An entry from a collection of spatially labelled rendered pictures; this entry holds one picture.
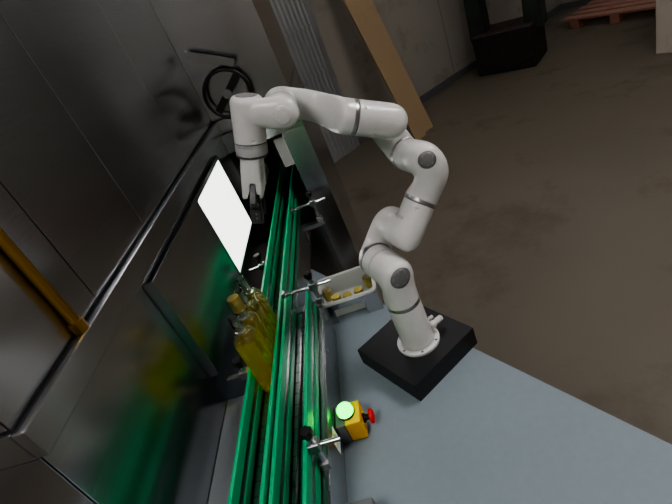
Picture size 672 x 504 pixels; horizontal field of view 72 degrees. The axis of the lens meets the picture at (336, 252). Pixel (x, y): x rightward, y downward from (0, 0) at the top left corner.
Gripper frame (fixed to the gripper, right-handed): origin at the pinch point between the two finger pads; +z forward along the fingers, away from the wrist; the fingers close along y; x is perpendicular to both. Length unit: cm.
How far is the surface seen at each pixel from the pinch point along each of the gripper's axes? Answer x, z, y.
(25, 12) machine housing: -49, -44, -14
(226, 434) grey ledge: -11, 53, 25
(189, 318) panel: -19.9, 26.5, 8.9
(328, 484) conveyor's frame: 16, 44, 46
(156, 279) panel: -25.0, 12.4, 10.8
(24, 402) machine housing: -31, 5, 55
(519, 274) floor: 127, 96, -107
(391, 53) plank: 92, 21, -396
